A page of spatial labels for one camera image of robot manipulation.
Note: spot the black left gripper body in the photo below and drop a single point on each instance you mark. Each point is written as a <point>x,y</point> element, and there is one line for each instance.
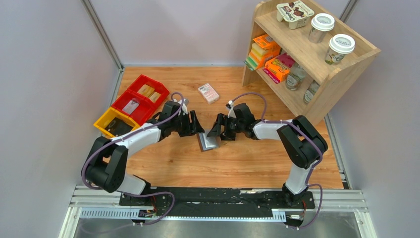
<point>182,125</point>

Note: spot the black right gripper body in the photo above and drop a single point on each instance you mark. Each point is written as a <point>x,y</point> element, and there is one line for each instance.
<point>232,127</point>

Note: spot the brown leather card holder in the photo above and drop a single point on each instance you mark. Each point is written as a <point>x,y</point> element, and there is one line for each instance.
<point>207,143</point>

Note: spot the dark credit card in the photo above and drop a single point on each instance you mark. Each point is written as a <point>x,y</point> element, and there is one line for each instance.
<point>117,128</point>

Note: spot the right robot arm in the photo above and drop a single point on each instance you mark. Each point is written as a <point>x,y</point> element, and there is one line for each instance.
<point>303,143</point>

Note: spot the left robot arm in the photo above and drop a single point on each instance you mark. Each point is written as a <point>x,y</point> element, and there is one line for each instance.
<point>105,167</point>

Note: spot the playing card box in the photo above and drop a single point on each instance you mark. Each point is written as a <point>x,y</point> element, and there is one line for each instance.
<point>208,93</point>

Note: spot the near red plastic bin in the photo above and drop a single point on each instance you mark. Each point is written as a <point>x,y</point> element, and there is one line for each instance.
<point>135,106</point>

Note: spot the red plastic bin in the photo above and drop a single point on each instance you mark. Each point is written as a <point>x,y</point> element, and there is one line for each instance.
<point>151,89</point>
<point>135,106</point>

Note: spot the far red plastic bin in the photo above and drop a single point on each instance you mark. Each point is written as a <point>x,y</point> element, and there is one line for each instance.
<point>151,89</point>

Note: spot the orange snack box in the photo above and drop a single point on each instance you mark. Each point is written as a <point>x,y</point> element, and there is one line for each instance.
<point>278,68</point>

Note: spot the yellow plastic bin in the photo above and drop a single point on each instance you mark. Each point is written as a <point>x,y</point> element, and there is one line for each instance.
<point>113,114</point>

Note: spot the left glass jar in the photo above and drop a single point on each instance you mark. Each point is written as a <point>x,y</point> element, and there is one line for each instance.
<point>295,77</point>

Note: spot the glass jar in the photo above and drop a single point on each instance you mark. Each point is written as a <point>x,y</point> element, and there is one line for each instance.
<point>295,77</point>
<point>310,92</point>

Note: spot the stacked sponge pack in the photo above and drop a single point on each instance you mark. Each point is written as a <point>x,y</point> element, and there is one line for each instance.
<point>262,50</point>

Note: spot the right glass jar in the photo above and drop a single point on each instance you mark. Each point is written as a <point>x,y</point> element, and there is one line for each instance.
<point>310,92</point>

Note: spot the wooden shelf unit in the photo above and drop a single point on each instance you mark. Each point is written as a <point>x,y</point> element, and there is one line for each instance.
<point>334,80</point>

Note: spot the chocolate pudding pack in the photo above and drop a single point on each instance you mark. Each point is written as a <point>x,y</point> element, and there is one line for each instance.
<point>296,14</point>

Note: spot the near paper coffee cup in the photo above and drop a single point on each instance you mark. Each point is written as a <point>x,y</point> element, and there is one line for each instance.
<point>340,45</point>

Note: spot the paper coffee cup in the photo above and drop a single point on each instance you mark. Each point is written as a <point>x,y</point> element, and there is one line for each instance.
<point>340,45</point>
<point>321,24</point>

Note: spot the far paper coffee cup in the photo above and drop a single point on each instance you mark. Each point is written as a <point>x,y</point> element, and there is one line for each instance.
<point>321,24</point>

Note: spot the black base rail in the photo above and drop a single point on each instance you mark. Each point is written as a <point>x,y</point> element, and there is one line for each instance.
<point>217,202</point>

